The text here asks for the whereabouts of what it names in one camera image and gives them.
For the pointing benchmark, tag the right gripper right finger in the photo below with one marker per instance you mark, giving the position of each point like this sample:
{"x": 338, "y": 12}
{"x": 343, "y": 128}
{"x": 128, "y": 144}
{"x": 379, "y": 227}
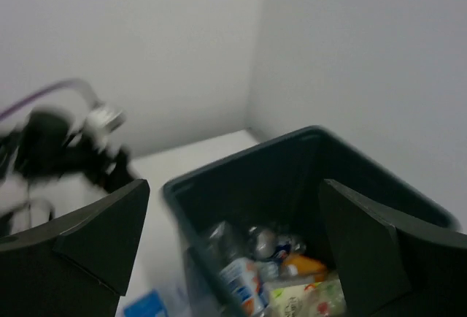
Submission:
{"x": 391, "y": 263}

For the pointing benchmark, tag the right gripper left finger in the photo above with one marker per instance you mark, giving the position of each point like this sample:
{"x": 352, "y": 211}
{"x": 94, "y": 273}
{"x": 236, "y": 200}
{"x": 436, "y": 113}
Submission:
{"x": 79, "y": 264}

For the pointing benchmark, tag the blue label bottle white cap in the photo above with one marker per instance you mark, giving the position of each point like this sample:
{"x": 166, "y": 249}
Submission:
{"x": 148, "y": 305}

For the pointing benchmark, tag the clear bottle orange blue label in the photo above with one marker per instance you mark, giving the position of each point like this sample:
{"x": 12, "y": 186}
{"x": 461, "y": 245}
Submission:
{"x": 239, "y": 271}

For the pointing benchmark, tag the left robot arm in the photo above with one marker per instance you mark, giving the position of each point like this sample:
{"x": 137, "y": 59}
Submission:
{"x": 48, "y": 148}

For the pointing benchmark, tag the orange juice bottle in bin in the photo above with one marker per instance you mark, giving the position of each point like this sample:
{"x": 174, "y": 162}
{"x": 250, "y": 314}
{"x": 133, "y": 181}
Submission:
{"x": 297, "y": 265}

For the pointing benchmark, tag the clear crushed bottle in bin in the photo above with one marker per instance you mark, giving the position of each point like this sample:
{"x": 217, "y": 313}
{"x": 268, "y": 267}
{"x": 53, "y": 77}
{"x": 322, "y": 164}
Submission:
{"x": 267, "y": 245}

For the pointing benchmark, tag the dark green plastic bin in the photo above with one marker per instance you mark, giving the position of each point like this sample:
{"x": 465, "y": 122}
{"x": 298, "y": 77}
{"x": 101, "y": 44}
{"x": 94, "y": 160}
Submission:
{"x": 277, "y": 184}

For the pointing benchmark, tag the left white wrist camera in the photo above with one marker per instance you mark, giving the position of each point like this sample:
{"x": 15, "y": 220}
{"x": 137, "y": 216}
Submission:
{"x": 103, "y": 120}

